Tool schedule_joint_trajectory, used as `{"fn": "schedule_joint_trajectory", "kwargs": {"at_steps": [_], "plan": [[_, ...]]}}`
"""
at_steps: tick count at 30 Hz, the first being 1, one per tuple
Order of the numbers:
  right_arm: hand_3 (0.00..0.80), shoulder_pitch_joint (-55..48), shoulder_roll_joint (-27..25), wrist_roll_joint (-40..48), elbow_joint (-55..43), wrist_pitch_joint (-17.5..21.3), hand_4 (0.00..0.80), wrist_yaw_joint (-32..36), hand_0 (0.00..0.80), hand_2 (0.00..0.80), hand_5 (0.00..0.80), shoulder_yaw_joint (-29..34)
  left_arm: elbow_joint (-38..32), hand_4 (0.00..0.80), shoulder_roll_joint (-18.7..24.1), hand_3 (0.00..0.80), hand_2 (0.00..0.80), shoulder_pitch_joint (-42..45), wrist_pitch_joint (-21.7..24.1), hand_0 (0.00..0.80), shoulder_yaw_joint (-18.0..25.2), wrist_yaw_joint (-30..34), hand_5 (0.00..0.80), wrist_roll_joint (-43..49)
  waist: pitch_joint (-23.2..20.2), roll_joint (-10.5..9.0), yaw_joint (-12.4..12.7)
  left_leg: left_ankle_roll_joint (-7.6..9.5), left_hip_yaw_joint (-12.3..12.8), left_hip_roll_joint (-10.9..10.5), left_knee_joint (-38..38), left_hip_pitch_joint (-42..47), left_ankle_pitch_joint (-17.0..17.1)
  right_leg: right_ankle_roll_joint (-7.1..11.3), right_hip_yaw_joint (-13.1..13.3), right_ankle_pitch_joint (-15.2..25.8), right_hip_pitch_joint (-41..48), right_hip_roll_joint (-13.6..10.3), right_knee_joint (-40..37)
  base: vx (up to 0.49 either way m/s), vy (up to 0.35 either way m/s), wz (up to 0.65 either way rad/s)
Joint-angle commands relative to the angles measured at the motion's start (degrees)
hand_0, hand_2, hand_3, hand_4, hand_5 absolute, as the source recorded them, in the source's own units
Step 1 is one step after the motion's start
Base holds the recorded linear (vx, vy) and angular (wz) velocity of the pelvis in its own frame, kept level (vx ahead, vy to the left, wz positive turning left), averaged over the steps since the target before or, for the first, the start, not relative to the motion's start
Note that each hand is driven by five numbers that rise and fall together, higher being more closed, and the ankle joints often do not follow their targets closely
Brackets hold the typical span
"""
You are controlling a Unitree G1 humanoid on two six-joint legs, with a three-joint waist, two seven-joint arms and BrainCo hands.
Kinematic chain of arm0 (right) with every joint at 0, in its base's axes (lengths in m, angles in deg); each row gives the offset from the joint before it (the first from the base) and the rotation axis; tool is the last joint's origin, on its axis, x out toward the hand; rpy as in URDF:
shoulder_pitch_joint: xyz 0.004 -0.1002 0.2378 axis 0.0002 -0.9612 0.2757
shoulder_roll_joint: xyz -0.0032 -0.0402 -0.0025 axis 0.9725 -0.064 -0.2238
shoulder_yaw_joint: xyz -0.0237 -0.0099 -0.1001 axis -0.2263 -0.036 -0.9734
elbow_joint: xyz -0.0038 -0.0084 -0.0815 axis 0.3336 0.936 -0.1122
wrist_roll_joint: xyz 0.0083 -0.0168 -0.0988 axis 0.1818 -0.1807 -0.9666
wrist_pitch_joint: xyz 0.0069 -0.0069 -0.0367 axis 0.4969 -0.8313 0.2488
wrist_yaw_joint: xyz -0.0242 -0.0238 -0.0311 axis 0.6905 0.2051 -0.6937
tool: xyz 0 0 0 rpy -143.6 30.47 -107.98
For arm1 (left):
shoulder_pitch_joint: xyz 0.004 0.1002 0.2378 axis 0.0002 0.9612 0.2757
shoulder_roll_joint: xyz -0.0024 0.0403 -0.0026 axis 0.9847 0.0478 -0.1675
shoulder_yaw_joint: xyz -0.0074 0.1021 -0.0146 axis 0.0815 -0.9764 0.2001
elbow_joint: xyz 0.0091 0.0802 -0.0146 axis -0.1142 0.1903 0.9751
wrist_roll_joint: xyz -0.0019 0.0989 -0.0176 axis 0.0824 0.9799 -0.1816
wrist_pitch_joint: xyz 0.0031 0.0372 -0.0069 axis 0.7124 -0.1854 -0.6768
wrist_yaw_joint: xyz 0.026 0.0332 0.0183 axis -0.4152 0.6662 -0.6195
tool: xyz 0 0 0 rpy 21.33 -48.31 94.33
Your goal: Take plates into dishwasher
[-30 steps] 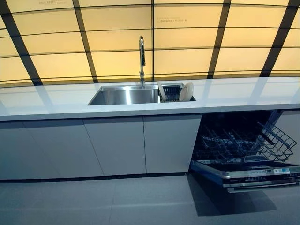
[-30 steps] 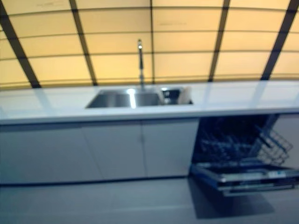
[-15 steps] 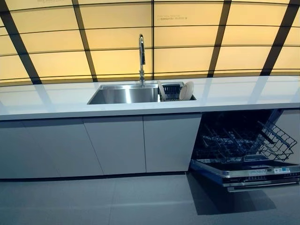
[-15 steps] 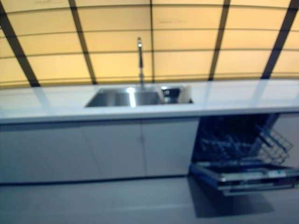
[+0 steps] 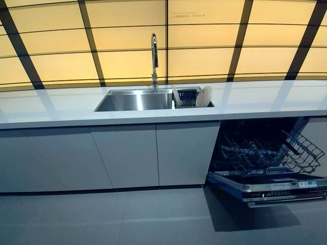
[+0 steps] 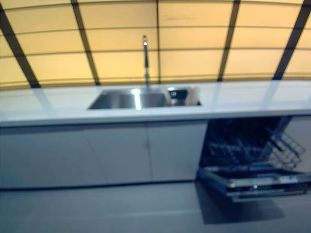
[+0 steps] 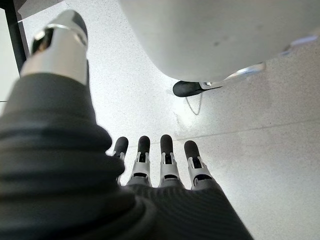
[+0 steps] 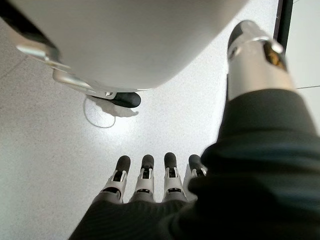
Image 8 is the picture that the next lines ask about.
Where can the right robot hand dark palm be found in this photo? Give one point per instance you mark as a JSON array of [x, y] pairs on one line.
[[250, 175]]

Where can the black robot foot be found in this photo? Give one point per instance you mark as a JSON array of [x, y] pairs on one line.
[[126, 99]]

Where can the black vertical furniture edge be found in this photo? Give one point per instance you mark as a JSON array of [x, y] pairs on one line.
[[283, 20]]

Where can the large white rounded object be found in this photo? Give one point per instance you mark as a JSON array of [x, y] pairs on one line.
[[120, 40]]

